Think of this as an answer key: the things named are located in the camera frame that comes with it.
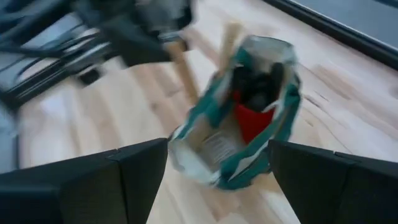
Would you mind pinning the beige green canvas gardening bag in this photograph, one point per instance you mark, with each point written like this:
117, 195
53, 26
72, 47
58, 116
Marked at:
199, 130

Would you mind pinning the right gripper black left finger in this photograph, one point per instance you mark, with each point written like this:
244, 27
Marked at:
77, 193

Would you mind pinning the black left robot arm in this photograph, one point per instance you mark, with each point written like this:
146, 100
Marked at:
90, 12

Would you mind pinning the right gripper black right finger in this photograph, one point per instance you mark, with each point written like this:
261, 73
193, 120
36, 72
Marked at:
342, 193

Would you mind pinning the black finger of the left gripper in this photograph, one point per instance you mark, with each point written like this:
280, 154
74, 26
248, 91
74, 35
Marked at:
136, 43

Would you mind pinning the red and black gardening glove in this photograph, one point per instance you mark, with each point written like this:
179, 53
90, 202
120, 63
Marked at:
252, 124

